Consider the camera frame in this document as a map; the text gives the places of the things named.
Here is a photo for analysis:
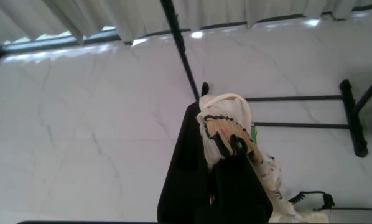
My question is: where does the cream printed garment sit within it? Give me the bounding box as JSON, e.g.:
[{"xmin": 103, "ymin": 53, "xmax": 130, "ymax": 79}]
[{"xmin": 197, "ymin": 93, "xmax": 330, "ymax": 223}]

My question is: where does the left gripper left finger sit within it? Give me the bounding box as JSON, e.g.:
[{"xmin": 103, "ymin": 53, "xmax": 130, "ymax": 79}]
[{"xmin": 157, "ymin": 101, "xmax": 213, "ymax": 223}]

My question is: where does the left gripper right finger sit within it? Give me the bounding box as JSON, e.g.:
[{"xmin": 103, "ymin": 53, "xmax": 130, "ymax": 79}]
[{"xmin": 210, "ymin": 154, "xmax": 274, "ymax": 223}]

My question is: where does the black clothes rack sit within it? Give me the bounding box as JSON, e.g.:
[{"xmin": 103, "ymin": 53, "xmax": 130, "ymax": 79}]
[{"xmin": 159, "ymin": 0, "xmax": 372, "ymax": 159}]

